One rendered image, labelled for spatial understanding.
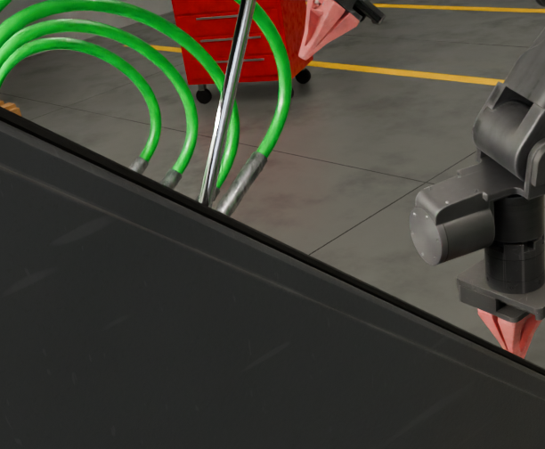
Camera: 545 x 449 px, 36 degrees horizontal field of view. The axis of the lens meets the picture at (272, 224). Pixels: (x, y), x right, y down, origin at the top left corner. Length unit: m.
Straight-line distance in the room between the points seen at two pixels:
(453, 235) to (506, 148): 0.09
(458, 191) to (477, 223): 0.03
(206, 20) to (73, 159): 4.82
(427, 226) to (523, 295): 0.13
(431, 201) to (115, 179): 0.43
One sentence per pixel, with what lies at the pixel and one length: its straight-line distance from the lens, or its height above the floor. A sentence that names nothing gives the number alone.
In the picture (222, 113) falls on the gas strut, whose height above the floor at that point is 1.37.
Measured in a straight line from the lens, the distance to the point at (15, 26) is 0.81.
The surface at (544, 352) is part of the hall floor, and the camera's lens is 2.62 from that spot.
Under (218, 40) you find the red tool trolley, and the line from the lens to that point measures 5.18.
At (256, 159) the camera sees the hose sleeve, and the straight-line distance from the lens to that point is 0.87.
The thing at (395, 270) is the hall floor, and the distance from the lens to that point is 3.07.
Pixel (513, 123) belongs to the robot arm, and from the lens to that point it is 0.77.
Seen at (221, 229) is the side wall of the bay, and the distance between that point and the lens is 0.43.
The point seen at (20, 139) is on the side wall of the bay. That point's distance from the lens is 0.36.
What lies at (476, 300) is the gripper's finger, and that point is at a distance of 0.87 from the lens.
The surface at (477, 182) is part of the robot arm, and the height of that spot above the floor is 1.18.
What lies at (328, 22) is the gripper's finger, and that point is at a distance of 1.04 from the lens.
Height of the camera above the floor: 1.50
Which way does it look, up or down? 25 degrees down
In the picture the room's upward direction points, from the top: 10 degrees counter-clockwise
